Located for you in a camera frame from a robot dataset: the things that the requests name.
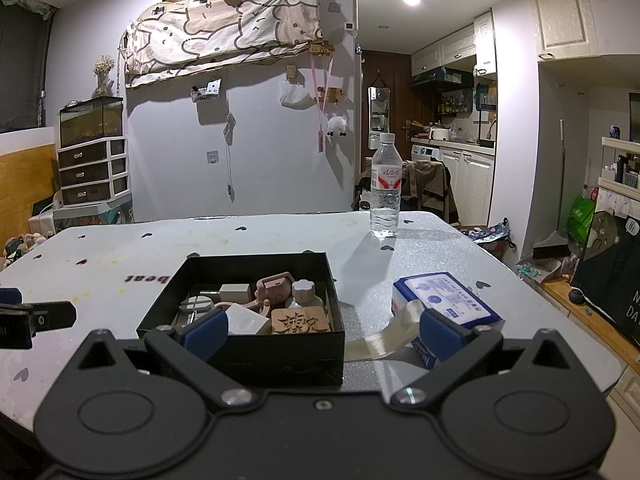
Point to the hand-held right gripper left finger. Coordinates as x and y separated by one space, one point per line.
205 335

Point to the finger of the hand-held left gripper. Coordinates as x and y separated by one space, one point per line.
50 317
9 295

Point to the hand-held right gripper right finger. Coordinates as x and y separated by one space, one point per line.
442 340

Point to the grey plastic tool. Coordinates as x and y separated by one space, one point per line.
197 305

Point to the white cube adapter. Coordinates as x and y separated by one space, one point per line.
245 320

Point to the white charger plug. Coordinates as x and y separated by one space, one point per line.
235 292

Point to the black cardboard box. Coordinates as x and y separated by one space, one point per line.
280 355

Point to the pink eyelash curler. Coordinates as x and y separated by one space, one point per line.
275 287

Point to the carved wooden block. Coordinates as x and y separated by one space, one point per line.
300 321

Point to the white bottle with scalloped cap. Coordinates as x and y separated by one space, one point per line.
305 292

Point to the blue white tissue pack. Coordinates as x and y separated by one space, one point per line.
450 300

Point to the pile of plush toys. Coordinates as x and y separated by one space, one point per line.
20 250

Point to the clear plastic strip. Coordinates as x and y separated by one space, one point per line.
375 342

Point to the patterned low cabinet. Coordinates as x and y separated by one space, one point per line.
95 215

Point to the broom with dustpan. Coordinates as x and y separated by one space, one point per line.
552 245

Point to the plastic drawer unit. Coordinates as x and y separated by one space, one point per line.
92 170

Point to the brown jacket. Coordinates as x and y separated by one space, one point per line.
430 190

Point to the clear plastic water bottle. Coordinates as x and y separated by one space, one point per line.
386 185

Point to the green shopping bag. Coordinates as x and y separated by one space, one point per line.
580 222

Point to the black lettered cloth sign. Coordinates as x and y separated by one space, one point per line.
610 270

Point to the white washing machine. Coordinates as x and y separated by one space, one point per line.
425 154

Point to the glass fish tank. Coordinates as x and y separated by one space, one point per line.
92 122

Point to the white rice cooker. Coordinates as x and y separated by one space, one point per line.
438 134

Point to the dark window curtain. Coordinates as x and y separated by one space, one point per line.
22 60

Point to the white plush sheep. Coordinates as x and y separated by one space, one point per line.
338 125

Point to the dried flower bouquet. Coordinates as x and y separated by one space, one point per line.
104 72

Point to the white shelf rack with bottles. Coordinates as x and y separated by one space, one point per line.
622 165

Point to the pink ribbon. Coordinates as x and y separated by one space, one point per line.
320 110

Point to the white hanging bag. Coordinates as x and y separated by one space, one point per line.
294 96

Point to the bear print cloth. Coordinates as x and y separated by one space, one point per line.
220 30

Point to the square adhesive wall hook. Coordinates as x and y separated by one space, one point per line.
212 156

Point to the wall mirror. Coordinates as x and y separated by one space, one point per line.
379 117

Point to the clear wall holder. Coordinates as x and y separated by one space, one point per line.
206 91

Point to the white kitchen wall cabinets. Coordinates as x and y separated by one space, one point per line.
450 50

